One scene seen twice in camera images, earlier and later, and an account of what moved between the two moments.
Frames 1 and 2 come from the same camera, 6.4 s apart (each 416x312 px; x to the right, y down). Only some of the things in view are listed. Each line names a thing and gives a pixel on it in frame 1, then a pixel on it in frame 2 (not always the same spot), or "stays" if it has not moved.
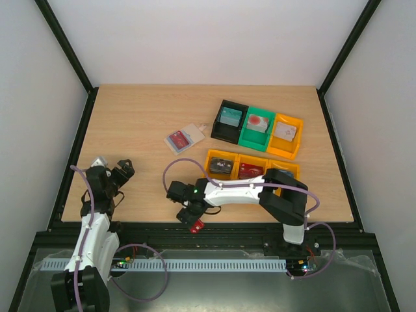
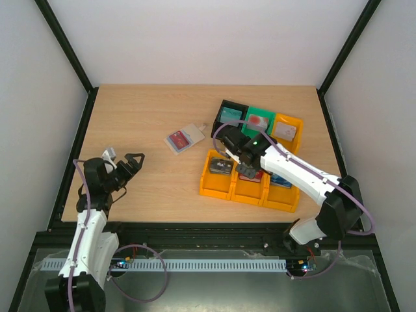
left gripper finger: x=126 y=164 → x=132 y=161
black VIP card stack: x=220 y=166 stays
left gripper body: x=121 y=180 stays
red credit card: x=179 y=140 stays
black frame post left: x=62 y=39 stays
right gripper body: x=186 y=216 → x=225 y=138
